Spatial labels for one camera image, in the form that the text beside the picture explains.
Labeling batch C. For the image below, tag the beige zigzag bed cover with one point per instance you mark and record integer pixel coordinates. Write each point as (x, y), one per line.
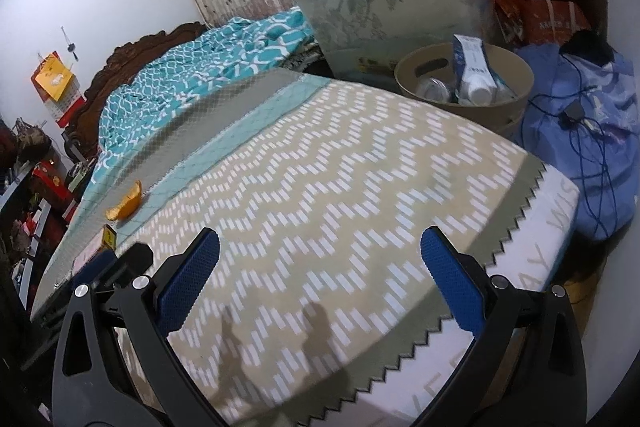
(325, 167)

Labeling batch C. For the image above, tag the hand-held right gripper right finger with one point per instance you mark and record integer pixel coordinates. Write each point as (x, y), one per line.
(450, 277)

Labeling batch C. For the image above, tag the cluttered dark shelf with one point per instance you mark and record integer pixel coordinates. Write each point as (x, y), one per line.
(25, 217)

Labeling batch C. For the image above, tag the orange snack bag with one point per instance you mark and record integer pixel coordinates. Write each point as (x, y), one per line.
(509, 9)
(550, 19)

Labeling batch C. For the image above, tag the white plastic bottle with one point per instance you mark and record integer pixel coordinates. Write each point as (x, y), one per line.
(480, 92)

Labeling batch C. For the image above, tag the small yellow box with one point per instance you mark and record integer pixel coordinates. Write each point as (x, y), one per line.
(109, 237)

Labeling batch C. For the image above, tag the round tan wastebasket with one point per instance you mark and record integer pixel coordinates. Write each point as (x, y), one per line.
(516, 79)

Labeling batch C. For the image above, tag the carved wooden headboard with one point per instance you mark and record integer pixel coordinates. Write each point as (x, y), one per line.
(135, 49)

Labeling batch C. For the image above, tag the hanging black ornament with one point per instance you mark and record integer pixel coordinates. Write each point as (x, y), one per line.
(71, 46)

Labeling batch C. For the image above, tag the white mattress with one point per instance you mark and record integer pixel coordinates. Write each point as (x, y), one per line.
(530, 227)

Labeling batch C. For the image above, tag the red gift box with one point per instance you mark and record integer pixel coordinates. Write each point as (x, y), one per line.
(50, 182)

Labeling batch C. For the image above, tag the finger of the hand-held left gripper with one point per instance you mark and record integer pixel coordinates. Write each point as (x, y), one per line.
(127, 264)

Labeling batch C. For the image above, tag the blue and white carton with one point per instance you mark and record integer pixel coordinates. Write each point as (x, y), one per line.
(470, 57)

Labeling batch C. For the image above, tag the teal patterned blanket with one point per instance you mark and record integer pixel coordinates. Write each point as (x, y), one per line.
(200, 57)

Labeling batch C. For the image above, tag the clear plastic storage box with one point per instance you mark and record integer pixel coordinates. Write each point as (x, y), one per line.
(400, 7)

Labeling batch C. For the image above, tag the brown cardboard box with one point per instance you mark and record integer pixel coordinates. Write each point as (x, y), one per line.
(585, 289)

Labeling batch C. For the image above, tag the orange peel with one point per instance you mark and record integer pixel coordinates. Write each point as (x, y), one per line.
(125, 207)

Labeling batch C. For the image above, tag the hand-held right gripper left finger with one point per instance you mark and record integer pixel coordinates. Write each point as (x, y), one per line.
(192, 277)

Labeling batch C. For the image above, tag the blue cloth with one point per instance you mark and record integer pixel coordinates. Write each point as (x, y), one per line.
(550, 142)

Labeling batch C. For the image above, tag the yellow and red wall calendar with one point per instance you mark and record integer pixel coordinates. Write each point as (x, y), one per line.
(52, 79)

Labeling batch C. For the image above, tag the black charger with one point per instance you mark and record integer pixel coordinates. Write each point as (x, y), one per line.
(572, 114)

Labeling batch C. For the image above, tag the black cloth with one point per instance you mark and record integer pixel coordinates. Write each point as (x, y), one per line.
(585, 44)

